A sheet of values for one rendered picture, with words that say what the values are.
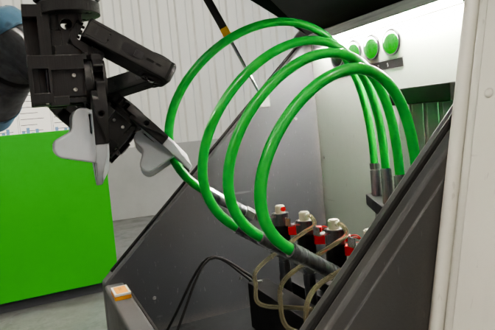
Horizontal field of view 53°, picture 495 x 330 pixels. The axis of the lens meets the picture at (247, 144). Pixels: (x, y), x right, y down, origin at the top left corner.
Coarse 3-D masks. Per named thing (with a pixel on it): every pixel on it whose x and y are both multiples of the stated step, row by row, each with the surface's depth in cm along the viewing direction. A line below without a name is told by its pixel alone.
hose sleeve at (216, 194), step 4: (212, 188) 78; (212, 192) 78; (216, 192) 78; (220, 192) 79; (216, 196) 78; (220, 196) 78; (216, 200) 78; (220, 200) 78; (224, 200) 78; (220, 204) 79; (224, 204) 79; (240, 204) 80; (240, 208) 79; (244, 208) 80; (244, 212) 80
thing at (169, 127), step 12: (252, 24) 80; (264, 24) 81; (276, 24) 82; (288, 24) 83; (300, 24) 84; (312, 24) 85; (228, 36) 79; (240, 36) 80; (324, 36) 86; (216, 48) 78; (204, 60) 77; (192, 72) 76; (180, 84) 76; (360, 84) 89; (180, 96) 76; (360, 96) 89; (168, 108) 76; (168, 120) 75; (372, 120) 90; (168, 132) 75; (372, 132) 90; (372, 144) 90; (372, 156) 90; (180, 168) 76; (372, 168) 90; (192, 180) 76
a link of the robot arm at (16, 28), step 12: (0, 12) 72; (12, 12) 72; (0, 24) 71; (12, 24) 71; (0, 36) 71; (12, 36) 71; (0, 48) 72; (12, 48) 71; (24, 48) 71; (0, 60) 72; (12, 60) 72; (24, 60) 71; (0, 72) 73; (12, 72) 73; (24, 72) 72; (24, 84) 76
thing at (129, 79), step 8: (128, 72) 75; (112, 80) 74; (120, 80) 74; (128, 80) 74; (136, 80) 75; (112, 88) 74; (120, 88) 74; (128, 88) 75; (136, 88) 76; (144, 88) 78
